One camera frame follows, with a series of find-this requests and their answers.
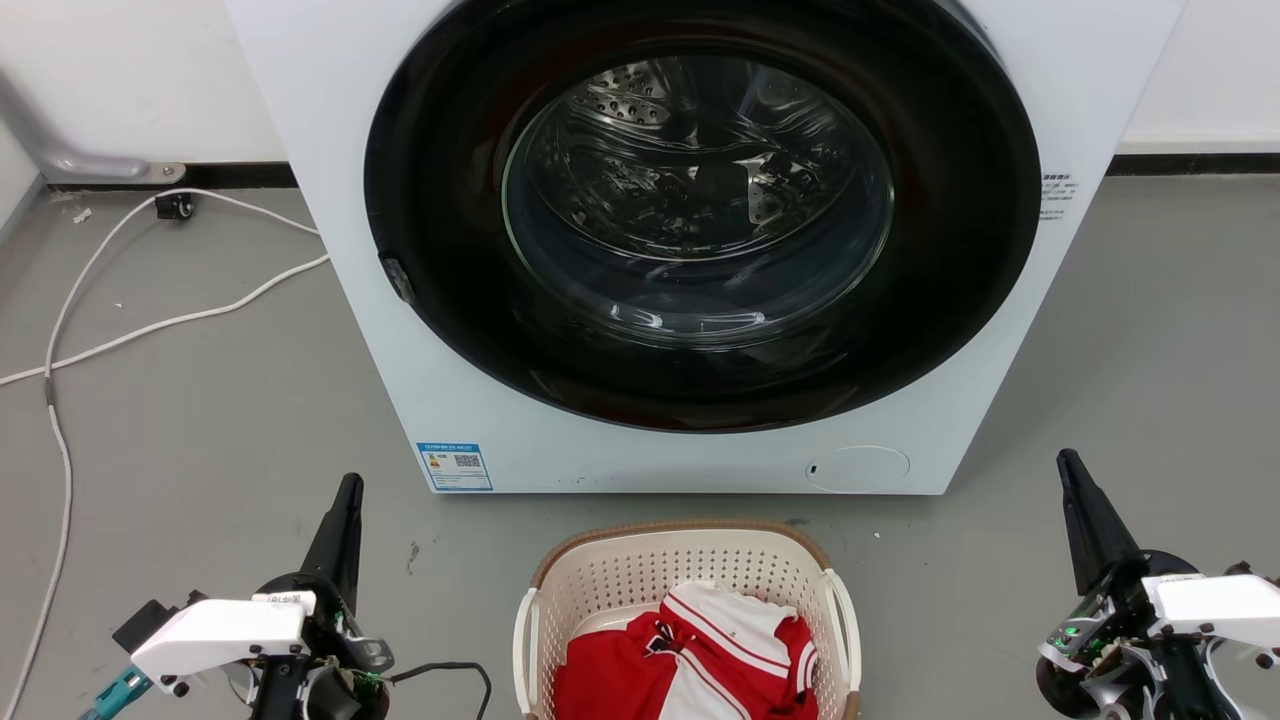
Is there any blue energy label sticker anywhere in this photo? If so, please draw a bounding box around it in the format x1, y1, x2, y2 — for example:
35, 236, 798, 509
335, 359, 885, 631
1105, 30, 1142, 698
416, 442, 494, 493

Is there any black round washer door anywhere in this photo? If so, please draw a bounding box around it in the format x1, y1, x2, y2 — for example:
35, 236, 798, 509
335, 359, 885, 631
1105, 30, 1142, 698
363, 0, 1043, 434

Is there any thin black cable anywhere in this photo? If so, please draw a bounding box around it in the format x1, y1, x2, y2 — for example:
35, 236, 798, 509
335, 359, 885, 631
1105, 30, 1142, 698
384, 661, 494, 720

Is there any cream plastic laundry basket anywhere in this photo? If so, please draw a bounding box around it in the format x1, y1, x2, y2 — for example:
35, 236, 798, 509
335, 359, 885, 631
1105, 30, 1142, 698
513, 519, 863, 720

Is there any round white filter cover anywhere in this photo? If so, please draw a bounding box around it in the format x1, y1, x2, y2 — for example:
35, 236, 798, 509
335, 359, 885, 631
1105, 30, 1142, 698
806, 446, 911, 493

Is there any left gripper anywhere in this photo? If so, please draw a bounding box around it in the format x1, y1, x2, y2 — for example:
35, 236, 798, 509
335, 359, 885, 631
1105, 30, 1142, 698
250, 474, 396, 720

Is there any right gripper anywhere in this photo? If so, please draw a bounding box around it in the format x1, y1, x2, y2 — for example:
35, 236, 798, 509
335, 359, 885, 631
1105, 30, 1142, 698
1035, 449, 1280, 720

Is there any small text sticker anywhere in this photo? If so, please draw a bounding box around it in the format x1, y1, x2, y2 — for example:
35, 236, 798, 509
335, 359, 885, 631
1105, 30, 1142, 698
1039, 172, 1078, 221

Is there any teal cable connector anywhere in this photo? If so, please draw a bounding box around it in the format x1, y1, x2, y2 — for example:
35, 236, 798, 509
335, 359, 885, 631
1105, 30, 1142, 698
82, 667, 153, 720

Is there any long white looping cable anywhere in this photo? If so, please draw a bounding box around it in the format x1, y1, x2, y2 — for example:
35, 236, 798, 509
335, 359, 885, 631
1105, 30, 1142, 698
0, 187, 322, 720

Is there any white front-load washing machine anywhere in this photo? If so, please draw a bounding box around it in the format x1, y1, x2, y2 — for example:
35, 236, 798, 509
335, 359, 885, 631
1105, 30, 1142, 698
225, 0, 1186, 496

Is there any stainless steel washer drum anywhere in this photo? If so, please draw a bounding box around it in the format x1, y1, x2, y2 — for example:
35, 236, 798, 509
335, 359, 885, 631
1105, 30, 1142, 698
503, 55, 895, 352

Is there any red and white garment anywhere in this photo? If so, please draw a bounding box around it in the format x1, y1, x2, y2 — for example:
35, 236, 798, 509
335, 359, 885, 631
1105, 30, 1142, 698
553, 580, 821, 720

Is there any grey metal pipe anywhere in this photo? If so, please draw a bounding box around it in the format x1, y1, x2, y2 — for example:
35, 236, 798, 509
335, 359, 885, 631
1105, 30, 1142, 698
0, 68, 187, 187

